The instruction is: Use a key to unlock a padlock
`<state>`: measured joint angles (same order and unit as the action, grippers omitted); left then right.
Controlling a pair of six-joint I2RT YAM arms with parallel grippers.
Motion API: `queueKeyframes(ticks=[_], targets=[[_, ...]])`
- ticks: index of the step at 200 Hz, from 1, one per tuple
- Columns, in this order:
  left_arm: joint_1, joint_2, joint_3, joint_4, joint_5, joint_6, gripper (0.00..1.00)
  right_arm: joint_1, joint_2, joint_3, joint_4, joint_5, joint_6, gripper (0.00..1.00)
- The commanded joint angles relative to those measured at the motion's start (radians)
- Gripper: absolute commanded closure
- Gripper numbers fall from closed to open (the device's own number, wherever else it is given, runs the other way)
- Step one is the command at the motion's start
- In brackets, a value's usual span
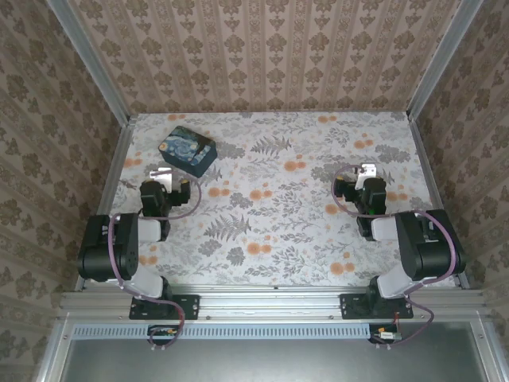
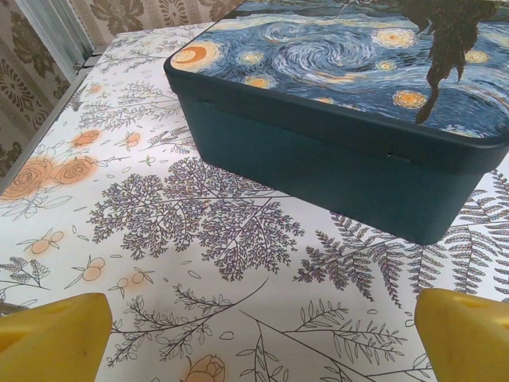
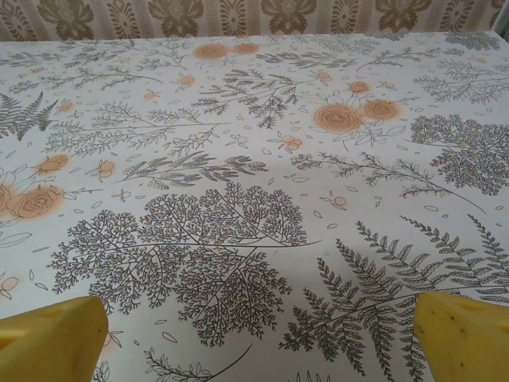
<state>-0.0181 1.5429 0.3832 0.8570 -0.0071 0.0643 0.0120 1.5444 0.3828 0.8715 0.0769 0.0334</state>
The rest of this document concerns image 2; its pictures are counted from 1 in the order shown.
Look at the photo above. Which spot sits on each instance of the aluminium frame post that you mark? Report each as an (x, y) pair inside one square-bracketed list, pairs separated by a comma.
[(63, 32)]

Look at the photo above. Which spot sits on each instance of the floral patterned table cover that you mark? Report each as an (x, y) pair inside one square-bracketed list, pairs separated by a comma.
[(199, 238)]

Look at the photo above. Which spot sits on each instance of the starry night print tin box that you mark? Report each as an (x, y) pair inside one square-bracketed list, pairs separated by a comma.
[(318, 171)]

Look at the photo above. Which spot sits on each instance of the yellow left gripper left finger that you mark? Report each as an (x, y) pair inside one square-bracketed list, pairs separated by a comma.
[(51, 342)]

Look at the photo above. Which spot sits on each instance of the aluminium frame rail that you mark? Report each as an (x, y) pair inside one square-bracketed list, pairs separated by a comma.
[(65, 97)]

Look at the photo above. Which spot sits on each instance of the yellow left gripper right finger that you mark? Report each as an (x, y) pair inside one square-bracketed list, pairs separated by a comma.
[(465, 342)]

